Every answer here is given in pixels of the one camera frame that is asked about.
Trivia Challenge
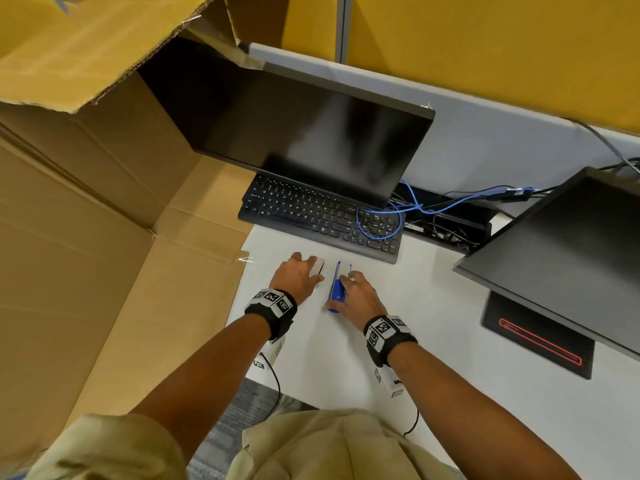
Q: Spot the person's left forearm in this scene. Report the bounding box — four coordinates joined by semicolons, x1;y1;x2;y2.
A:
131;311;274;448

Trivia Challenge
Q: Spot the person's left hand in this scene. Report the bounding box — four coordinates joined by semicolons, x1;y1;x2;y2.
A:
269;252;326;306

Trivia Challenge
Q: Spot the grey cable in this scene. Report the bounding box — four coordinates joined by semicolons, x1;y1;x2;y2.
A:
569;117;640;171

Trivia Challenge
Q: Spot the black computer keyboard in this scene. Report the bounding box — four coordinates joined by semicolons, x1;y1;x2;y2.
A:
237;174;405;265

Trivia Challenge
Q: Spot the yellow partition panel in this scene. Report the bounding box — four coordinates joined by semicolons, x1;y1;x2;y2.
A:
223;0;346;63
347;0;640;136

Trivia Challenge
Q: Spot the person's right hand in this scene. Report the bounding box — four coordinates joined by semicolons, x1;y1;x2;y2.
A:
326;272;389;329

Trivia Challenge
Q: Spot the black cable adapter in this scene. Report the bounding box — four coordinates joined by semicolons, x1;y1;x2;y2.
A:
491;187;532;204

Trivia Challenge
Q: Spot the person's right forearm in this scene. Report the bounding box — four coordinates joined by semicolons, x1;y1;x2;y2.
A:
387;340;585;480

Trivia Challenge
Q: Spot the beige shirt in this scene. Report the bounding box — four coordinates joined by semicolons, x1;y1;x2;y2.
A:
24;407;463;480

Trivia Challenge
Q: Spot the black stand base red line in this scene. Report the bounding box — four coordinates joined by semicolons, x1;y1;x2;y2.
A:
480;290;596;381

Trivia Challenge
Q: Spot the black monitor with stand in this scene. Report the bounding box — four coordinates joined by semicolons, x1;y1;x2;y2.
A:
452;167;640;361

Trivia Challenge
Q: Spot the black wristband with marker tags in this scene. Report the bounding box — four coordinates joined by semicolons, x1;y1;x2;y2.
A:
243;288;299;341
363;315;419;368

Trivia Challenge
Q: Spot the large brown cardboard box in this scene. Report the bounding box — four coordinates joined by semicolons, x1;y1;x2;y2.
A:
0;0;257;470

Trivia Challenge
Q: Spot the grey partition post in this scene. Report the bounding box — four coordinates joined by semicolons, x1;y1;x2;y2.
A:
335;0;354;66

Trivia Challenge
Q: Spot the blue network cable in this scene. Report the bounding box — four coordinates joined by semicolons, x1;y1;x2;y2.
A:
355;180;540;242

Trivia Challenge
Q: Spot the black flat computer monitor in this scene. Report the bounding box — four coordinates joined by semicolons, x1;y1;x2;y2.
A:
137;37;436;211

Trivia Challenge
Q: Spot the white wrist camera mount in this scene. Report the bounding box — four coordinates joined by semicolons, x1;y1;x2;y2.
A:
372;366;405;399
252;339;284;371

